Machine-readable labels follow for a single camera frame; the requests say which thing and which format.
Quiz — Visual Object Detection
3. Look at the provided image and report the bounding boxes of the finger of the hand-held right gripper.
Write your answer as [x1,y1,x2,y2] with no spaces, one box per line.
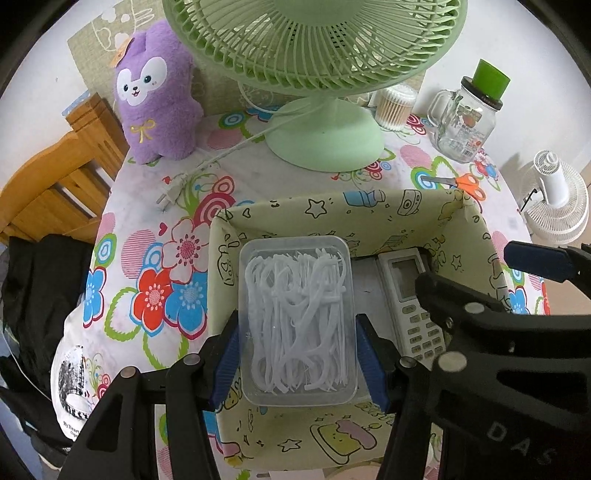
[504,241,591,296]
[414,271,509,333]

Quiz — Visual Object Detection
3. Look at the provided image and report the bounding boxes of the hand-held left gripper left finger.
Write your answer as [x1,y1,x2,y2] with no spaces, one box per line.
[60,310,242,480]

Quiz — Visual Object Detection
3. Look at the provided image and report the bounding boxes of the clear box of floss picks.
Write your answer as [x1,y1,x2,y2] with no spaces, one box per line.
[239,236,360,407]

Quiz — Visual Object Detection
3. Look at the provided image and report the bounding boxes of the glass mug jar green lid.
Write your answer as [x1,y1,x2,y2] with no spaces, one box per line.
[427,59,512,163]

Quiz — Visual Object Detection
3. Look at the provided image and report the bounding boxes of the white remote control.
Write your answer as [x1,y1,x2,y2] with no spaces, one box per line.
[376,247,451,370]

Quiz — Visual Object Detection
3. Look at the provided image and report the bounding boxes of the white fan power cord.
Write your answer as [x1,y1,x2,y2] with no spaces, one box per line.
[154,83,319,213]

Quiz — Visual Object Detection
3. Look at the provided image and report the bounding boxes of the wooden chair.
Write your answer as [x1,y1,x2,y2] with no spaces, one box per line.
[0,92,130,245]

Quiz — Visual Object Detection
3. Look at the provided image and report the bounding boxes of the orange handled scissors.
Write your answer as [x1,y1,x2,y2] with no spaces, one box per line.
[420,173,488,200]

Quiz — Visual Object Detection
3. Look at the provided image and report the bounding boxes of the purple plush toy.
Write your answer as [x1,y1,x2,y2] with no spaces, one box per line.
[113,19,205,164]

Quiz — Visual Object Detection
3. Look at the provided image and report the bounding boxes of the floral tablecloth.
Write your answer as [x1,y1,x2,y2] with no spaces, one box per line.
[51,108,552,480]

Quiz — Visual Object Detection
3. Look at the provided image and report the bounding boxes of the black bag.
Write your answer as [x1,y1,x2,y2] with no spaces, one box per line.
[0,234,95,393]

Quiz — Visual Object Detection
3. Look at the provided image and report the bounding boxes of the cotton swab container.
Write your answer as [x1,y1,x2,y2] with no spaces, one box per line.
[375,85,419,130]

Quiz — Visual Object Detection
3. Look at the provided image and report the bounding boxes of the white standing fan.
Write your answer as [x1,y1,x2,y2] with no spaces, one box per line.
[517,150,591,245]

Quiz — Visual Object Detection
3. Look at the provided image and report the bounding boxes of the green table fan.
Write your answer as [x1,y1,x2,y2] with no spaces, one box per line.
[161,0,465,169]

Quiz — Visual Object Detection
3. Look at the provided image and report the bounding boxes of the white printed tote bag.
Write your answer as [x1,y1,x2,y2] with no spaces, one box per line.
[50,307,121,455]

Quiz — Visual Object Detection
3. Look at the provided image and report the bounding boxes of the green printed fabric storage box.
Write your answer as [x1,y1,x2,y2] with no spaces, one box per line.
[207,188,509,474]

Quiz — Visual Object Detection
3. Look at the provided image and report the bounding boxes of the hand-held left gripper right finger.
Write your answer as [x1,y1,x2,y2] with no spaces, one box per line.
[355,316,435,480]

